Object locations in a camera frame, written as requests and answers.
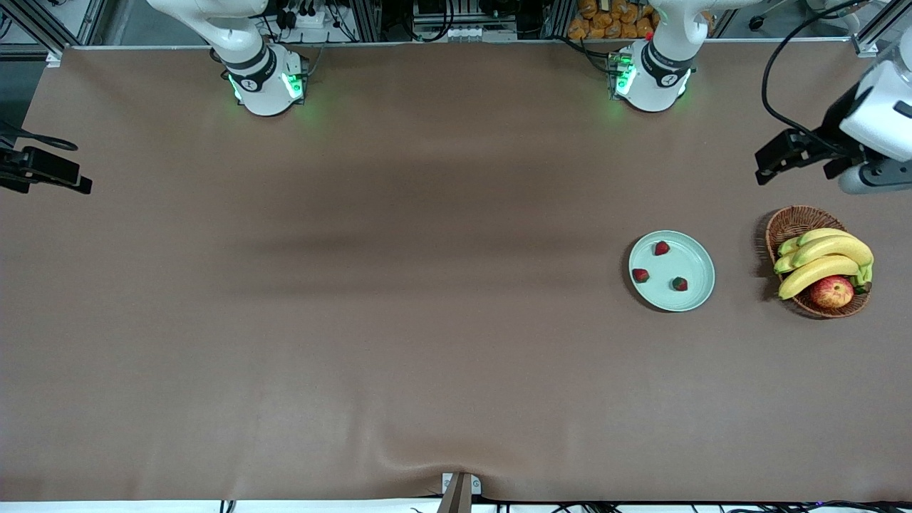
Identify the mint green round plate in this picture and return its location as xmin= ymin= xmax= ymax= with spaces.
xmin=628 ymin=229 xmax=716 ymax=313

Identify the brown wicker basket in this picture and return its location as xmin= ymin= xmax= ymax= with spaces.
xmin=765 ymin=205 xmax=871 ymax=319

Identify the yellow banana bunch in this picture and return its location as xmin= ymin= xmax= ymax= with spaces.
xmin=774 ymin=227 xmax=875 ymax=301

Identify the grey swivel chair base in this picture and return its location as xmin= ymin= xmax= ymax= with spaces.
xmin=748 ymin=0 xmax=866 ymax=33

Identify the red yellow apple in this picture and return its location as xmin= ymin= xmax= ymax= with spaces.
xmin=809 ymin=275 xmax=855 ymax=310

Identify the white power strip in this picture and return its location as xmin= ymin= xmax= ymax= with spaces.
xmin=281 ymin=9 xmax=336 ymax=29

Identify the white connector row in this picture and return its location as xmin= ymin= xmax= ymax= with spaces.
xmin=447 ymin=25 xmax=518 ymax=41

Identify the brown table cover cloth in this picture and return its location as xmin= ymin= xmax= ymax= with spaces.
xmin=0 ymin=41 xmax=912 ymax=503

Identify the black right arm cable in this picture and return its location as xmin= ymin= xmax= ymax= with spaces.
xmin=0 ymin=120 xmax=79 ymax=152

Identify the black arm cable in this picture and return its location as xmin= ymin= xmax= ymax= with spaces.
xmin=0 ymin=120 xmax=79 ymax=152
xmin=761 ymin=0 xmax=891 ymax=140

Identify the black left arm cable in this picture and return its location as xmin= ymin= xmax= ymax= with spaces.
xmin=761 ymin=0 xmax=891 ymax=140

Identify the aluminium frame profile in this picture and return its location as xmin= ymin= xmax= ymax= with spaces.
xmin=851 ymin=0 xmax=912 ymax=58
xmin=0 ymin=0 xmax=108 ymax=68

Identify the grey metal table bracket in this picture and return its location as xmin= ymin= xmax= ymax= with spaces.
xmin=441 ymin=472 xmax=482 ymax=497

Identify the dark camera pole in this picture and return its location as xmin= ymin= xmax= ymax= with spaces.
xmin=436 ymin=473 xmax=473 ymax=513

